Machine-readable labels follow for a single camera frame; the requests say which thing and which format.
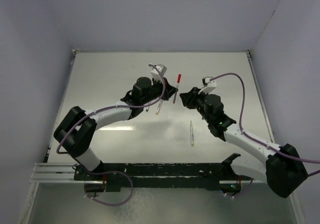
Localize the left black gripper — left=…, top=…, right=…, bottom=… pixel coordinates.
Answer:
left=141, top=76, right=178, bottom=106

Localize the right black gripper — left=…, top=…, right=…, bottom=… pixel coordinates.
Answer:
left=179, top=87, right=213, bottom=124

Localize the red-end marker pen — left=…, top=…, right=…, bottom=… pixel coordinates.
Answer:
left=172, top=83, right=180, bottom=104

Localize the yellow-end marker pen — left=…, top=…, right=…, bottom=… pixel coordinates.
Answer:
left=155, top=100, right=163, bottom=115

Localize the green-end marker pen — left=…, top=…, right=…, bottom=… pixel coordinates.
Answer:
left=189, top=121, right=194, bottom=147

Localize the red pen cap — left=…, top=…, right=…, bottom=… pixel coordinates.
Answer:
left=176, top=74, right=182, bottom=84

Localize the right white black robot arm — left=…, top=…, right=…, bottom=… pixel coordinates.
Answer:
left=179, top=87, right=308, bottom=198

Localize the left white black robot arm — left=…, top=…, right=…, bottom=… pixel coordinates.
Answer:
left=53, top=77, right=178, bottom=180

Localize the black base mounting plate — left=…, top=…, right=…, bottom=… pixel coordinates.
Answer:
left=72, top=162, right=249, bottom=194

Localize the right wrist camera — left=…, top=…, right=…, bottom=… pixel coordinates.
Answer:
left=198, top=76, right=217, bottom=95

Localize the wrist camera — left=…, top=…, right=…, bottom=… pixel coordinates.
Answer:
left=198, top=76, right=217, bottom=95
left=150, top=63, right=167, bottom=82

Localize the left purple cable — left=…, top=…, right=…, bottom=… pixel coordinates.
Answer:
left=56, top=63, right=167, bottom=155

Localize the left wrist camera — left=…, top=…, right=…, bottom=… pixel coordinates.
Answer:
left=150, top=63, right=167, bottom=82

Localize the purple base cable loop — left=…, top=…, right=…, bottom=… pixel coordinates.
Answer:
left=83, top=171, right=134, bottom=206

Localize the aluminium extrusion rail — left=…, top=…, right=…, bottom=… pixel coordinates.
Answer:
left=29, top=162, right=78, bottom=184

